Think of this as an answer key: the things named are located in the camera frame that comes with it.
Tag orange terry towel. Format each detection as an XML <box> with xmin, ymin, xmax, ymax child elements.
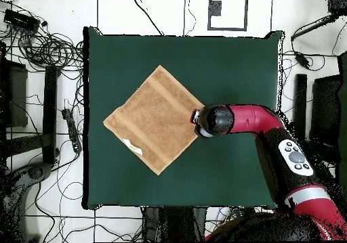
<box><xmin>102</xmin><ymin>64</ymin><xmax>205</xmax><ymax>176</ymax></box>

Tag dark green table cloth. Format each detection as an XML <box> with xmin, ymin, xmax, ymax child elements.
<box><xmin>83</xmin><ymin>26</ymin><xmax>285</xmax><ymax>211</ymax></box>

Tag black power strip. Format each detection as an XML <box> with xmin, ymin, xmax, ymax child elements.
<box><xmin>61</xmin><ymin>108</ymin><xmax>83</xmax><ymax>154</ymax></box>

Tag black power adapter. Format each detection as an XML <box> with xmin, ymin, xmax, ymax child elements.
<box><xmin>294</xmin><ymin>51</ymin><xmax>312</xmax><ymax>68</ymax></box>

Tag grey tripod base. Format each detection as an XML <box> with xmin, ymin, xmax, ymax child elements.
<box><xmin>0</xmin><ymin>161</ymin><xmax>53</xmax><ymax>242</ymax></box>

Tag black multi-port hub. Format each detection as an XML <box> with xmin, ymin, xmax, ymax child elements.
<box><xmin>3</xmin><ymin>8</ymin><xmax>41</xmax><ymax>33</ymax></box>

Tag black box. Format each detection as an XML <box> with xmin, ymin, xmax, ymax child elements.
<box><xmin>327</xmin><ymin>0</ymin><xmax>347</xmax><ymax>16</ymax></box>

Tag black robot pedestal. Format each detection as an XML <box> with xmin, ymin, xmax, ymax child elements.
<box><xmin>142</xmin><ymin>206</ymin><xmax>207</xmax><ymax>242</ymax></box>

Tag black metal stand frame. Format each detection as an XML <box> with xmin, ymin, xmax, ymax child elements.
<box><xmin>0</xmin><ymin>42</ymin><xmax>60</xmax><ymax>165</ymax></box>
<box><xmin>290</xmin><ymin>73</ymin><xmax>343</xmax><ymax>171</ymax></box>

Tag tangled black cables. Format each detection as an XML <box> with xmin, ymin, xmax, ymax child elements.
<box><xmin>0</xmin><ymin>0</ymin><xmax>85</xmax><ymax>74</ymax></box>

